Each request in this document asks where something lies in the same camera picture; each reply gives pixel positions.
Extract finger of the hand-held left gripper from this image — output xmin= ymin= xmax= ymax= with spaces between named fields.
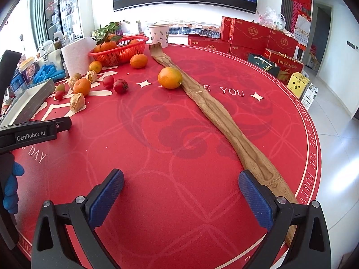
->
xmin=54 ymin=117 xmax=72 ymax=134

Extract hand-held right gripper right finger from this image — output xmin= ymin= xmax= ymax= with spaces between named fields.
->
xmin=238 ymin=170 xmax=332 ymax=269

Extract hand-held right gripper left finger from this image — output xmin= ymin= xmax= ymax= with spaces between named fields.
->
xmin=31 ymin=169 xmax=125 ymax=269

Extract grey box tray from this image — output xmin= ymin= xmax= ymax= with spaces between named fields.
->
xmin=0 ymin=79 xmax=56 ymax=127

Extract yellowish orange with stem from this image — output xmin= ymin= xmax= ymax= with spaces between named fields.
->
xmin=158 ymin=67 xmax=183 ymax=89

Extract person's left hand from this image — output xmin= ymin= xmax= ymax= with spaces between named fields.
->
xmin=3 ymin=163 xmax=25 ymax=214

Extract blue rubber gloves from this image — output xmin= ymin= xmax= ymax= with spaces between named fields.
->
xmin=33 ymin=64 xmax=67 ymax=85

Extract wooden back scratcher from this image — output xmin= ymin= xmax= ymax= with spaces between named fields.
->
xmin=149 ymin=43 xmax=298 ymax=246

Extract purple yogurt cup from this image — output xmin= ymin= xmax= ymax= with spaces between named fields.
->
xmin=18 ymin=57 xmax=39 ymax=86

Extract white paper towel roll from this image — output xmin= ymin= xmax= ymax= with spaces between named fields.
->
xmin=61 ymin=37 xmax=97 ymax=72

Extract red plastic basket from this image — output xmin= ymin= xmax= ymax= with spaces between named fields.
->
xmin=88 ymin=35 xmax=150 ymax=67

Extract pile of leafy tangerines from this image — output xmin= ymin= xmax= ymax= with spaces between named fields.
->
xmin=92 ymin=22 xmax=141 ymax=54

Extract glass door cabinet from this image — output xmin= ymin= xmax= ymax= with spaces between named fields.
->
xmin=28 ymin=0 xmax=84 ymax=43

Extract small white carton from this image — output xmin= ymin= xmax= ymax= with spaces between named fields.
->
xmin=301 ymin=84 xmax=319 ymax=108

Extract yellow carton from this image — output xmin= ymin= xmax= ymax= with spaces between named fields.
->
xmin=287 ymin=73 xmax=310 ymax=99

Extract white printed paper cup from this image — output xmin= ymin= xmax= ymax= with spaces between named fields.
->
xmin=148 ymin=24 xmax=170 ymax=48

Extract dark green gift bag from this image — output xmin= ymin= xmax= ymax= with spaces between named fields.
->
xmin=248 ymin=54 xmax=281 ymax=77

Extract red gift carton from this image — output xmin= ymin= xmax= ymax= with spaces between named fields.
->
xmin=266 ymin=29 xmax=299 ymax=58
xmin=188 ymin=35 xmax=231 ymax=54
xmin=228 ymin=18 xmax=272 ymax=51
xmin=221 ymin=16 xmax=233 ymax=42
xmin=230 ymin=44 xmax=267 ymax=61

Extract checkered cloth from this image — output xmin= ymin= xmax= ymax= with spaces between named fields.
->
xmin=171 ymin=25 xmax=223 ymax=39

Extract clear plastic bag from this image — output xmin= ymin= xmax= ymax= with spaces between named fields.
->
xmin=257 ymin=6 xmax=287 ymax=31

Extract red gift box with handle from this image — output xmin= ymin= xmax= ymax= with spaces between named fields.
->
xmin=265 ymin=48 xmax=304 ymax=82

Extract wall calendar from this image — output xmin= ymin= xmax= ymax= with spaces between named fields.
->
xmin=292 ymin=14 xmax=312 ymax=45

